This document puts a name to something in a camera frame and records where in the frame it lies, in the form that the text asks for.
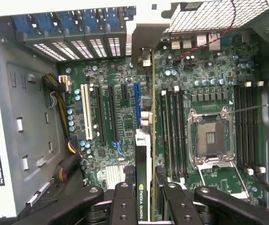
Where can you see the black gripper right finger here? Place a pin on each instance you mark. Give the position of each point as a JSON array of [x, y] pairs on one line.
[[181, 208]]

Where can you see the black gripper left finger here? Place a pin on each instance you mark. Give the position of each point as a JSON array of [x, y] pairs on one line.
[[123, 206]]

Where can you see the silver chipset heat sink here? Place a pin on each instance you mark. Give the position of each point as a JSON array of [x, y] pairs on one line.
[[114, 174]]

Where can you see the metal socket cover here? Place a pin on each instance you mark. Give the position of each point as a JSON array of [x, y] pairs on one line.
[[221, 164]]

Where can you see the CPU socket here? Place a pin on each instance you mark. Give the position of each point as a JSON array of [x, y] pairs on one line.
[[209, 138]]

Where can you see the white expansion slot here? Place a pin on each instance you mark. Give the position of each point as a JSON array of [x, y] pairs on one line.
[[86, 112]]

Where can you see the blue expansion slot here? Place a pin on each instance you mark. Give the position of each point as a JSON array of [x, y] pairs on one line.
[[137, 103]]

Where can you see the thin locking lever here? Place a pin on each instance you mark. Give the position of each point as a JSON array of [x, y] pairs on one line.
[[249, 109]]

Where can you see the green Dell motherboard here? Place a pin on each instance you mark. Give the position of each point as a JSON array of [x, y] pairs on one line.
[[125, 70]]

